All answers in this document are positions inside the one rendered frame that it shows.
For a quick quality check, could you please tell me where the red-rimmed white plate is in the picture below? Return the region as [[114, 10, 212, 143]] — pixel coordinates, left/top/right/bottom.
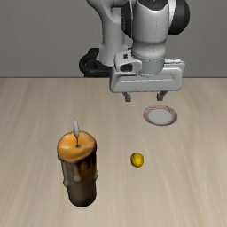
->
[[143, 104, 178, 127]]

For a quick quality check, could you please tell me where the orange-topped brown candle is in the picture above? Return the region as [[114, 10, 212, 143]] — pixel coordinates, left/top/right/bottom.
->
[[56, 118, 99, 208]]

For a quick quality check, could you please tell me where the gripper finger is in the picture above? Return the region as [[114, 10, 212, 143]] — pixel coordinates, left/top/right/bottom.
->
[[122, 91, 132, 103], [156, 90, 168, 102]]

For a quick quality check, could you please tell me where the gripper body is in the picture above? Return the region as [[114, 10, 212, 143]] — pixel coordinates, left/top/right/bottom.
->
[[109, 51, 186, 94]]

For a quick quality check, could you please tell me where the yellow lemon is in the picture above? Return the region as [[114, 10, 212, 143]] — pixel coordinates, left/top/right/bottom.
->
[[130, 152, 145, 168]]

